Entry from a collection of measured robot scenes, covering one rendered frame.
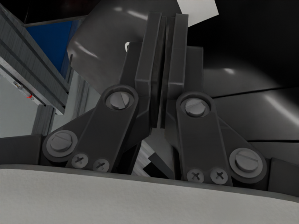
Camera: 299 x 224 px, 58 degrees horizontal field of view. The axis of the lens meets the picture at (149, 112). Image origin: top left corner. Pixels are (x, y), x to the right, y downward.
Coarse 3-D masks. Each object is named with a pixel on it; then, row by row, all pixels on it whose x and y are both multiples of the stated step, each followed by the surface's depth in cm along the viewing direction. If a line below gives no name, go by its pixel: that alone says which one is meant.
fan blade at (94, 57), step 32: (128, 0) 13; (160, 0) 12; (224, 0) 11; (256, 0) 10; (288, 0) 10; (96, 32) 16; (192, 32) 12; (224, 32) 11; (256, 32) 10; (288, 32) 10; (96, 64) 18; (224, 64) 12; (256, 64) 11; (288, 64) 10; (224, 96) 13; (256, 96) 12; (288, 96) 11; (160, 128) 18; (256, 128) 13; (288, 128) 12; (288, 160) 12
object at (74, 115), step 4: (80, 80) 111; (84, 80) 111; (80, 84) 110; (88, 84) 110; (80, 88) 110; (84, 88) 110; (88, 88) 110; (80, 92) 109; (84, 92) 109; (80, 96) 109; (84, 96) 108; (76, 100) 108; (80, 100) 108; (84, 100) 108; (76, 104) 107; (84, 104) 107; (76, 108) 107; (80, 108) 107; (84, 108) 107; (76, 112) 106; (80, 112) 106; (76, 116) 106
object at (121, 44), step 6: (132, 30) 14; (120, 36) 15; (126, 36) 15; (132, 36) 14; (114, 42) 15; (120, 42) 15; (126, 42) 15; (120, 48) 16; (126, 48) 15; (120, 54) 16
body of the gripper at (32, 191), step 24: (0, 168) 6; (24, 168) 6; (48, 168) 7; (72, 168) 7; (0, 192) 6; (24, 192) 6; (48, 192) 6; (72, 192) 6; (96, 192) 6; (120, 192) 6; (144, 192) 6; (168, 192) 6; (192, 192) 6; (216, 192) 6; (240, 192) 6; (264, 192) 6; (0, 216) 6; (24, 216) 6; (48, 216) 6; (72, 216) 6; (96, 216) 6; (120, 216) 6; (144, 216) 6; (168, 216) 6; (192, 216) 6; (216, 216) 6; (240, 216) 6; (264, 216) 6; (288, 216) 6
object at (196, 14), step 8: (184, 0) 12; (192, 0) 11; (200, 0) 11; (208, 0) 11; (184, 8) 12; (192, 8) 12; (200, 8) 11; (208, 8) 11; (216, 8) 11; (192, 16) 12; (200, 16) 12; (208, 16) 11; (192, 24) 12
